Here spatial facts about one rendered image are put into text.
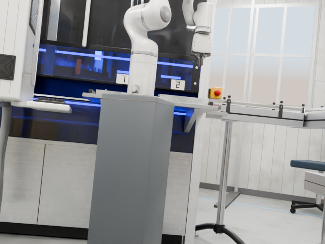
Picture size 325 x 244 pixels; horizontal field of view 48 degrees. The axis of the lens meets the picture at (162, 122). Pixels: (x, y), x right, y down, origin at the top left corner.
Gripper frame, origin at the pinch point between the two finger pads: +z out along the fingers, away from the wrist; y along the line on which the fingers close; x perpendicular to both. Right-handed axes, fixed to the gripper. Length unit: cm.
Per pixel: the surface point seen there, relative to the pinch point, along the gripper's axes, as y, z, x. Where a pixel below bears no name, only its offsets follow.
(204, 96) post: -10.3, 13.6, -35.0
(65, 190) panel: 70, 79, -35
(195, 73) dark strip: -3.2, 0.3, -35.0
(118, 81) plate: 44, 10, -35
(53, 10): 87, -29, -35
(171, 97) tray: 13.4, 20.0, 2.4
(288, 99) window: -160, -17, -261
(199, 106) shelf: -0.8, 23.6, 5.0
